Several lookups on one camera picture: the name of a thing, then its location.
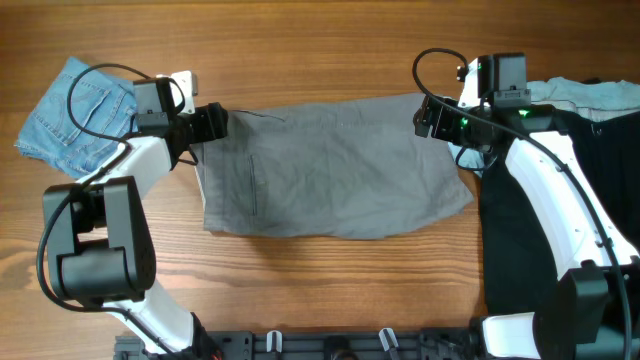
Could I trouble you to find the grey cotton shorts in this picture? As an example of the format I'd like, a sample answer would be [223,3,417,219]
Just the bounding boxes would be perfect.
[194,94,472,239]

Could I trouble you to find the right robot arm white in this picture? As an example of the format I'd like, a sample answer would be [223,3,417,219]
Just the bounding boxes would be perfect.
[413,95,639,359]

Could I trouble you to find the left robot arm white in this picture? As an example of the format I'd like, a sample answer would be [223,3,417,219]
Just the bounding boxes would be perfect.
[36,103,228,359]

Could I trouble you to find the folded blue denim shorts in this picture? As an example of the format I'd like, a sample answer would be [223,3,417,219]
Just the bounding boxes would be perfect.
[15,57,137,178]

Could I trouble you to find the light blue shirt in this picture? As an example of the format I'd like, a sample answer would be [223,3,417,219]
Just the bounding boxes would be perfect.
[447,76,640,176]

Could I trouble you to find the black garment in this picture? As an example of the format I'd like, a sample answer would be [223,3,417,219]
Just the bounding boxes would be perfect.
[479,111,639,315]

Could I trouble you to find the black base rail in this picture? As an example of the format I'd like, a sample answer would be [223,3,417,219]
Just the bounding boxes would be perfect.
[113,327,481,360]

